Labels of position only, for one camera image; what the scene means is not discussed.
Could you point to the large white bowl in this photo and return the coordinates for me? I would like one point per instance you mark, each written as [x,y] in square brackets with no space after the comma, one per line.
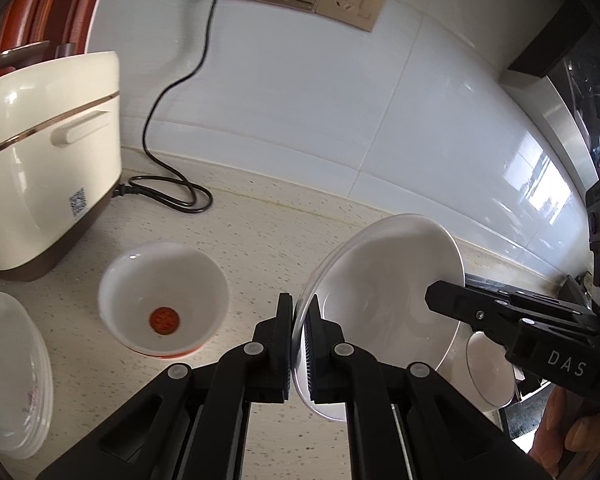
[380,270]

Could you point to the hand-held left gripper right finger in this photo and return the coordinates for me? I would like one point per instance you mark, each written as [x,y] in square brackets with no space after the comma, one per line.
[312,355]

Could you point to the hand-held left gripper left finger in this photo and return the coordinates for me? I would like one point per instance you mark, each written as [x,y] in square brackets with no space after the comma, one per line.
[285,345]

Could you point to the wooden framed glass door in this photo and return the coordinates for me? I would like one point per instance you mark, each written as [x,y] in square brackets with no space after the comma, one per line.
[45,0]

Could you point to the small white bowl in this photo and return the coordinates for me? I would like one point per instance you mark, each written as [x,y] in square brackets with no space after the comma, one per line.
[487,370]

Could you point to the white bowl with red mark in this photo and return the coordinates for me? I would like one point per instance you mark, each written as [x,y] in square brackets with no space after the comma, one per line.
[145,280]

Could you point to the cream rice cooker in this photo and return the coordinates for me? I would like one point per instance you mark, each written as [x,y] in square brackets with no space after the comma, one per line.
[30,160]

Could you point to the white floral plate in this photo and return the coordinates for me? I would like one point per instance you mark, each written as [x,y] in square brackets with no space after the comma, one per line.
[41,360]
[0,360]
[50,400]

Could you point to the person's right hand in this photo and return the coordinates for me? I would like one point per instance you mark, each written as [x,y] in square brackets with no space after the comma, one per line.
[580,430]

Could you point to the black cooktop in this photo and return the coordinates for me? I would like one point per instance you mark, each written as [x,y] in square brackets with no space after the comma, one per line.
[522,420]

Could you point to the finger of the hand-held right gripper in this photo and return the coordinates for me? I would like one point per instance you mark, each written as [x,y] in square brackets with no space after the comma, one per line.
[460,305]
[530,296]

